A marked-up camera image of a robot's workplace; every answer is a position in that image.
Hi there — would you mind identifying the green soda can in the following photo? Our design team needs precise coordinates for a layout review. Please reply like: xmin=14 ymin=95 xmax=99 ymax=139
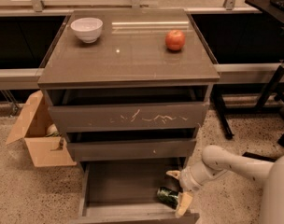
xmin=157 ymin=187 xmax=178 ymax=209

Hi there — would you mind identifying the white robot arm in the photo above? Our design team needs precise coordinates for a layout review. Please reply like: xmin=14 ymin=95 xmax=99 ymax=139
xmin=166 ymin=145 xmax=284 ymax=224

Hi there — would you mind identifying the white ceramic bowl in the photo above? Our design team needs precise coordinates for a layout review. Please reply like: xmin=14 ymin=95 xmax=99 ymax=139
xmin=70 ymin=18 xmax=103 ymax=43

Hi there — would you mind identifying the bottom grey drawer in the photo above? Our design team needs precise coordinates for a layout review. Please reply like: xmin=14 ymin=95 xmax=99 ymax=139
xmin=70 ymin=158 xmax=199 ymax=224

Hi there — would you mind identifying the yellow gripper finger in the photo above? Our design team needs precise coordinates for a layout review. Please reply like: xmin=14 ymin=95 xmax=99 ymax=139
xmin=175 ymin=191 xmax=193 ymax=218
xmin=166 ymin=170 xmax=180 ymax=180

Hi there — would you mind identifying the black office chair base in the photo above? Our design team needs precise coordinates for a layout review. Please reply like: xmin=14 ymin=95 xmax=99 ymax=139
xmin=243 ymin=106 xmax=284 ymax=162

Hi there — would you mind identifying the grey drawer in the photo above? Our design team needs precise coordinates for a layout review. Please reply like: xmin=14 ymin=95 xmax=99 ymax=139
xmin=67 ymin=128 xmax=196 ymax=161
xmin=70 ymin=158 xmax=199 ymax=224
xmin=45 ymin=85 xmax=208 ymax=133

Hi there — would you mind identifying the red apple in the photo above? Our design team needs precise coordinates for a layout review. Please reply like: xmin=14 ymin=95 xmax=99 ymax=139
xmin=165 ymin=30 xmax=185 ymax=51

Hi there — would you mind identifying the middle grey drawer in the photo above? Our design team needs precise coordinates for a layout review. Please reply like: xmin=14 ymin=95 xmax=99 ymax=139
xmin=67 ymin=128 xmax=196 ymax=161

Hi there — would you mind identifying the black side desk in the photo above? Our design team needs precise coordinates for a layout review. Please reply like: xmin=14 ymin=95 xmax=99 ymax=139
xmin=210 ymin=0 xmax=284 ymax=141

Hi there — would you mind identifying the top grey drawer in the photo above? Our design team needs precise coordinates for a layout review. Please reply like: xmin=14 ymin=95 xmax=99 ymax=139
xmin=45 ymin=85 xmax=208 ymax=133

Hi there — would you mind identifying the grey drawer cabinet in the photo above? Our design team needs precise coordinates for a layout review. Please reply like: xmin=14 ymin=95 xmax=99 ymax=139
xmin=37 ymin=8 xmax=220 ymax=173

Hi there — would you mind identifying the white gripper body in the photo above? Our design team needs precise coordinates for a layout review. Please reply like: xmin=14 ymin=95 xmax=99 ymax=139
xmin=179 ymin=168 xmax=201 ymax=192

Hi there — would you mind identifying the white round object in box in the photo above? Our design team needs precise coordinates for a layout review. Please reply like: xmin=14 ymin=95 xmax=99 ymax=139
xmin=46 ymin=124 xmax=60 ymax=137

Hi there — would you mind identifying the open cardboard box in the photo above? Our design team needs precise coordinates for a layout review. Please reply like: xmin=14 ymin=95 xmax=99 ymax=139
xmin=6 ymin=91 xmax=77 ymax=167

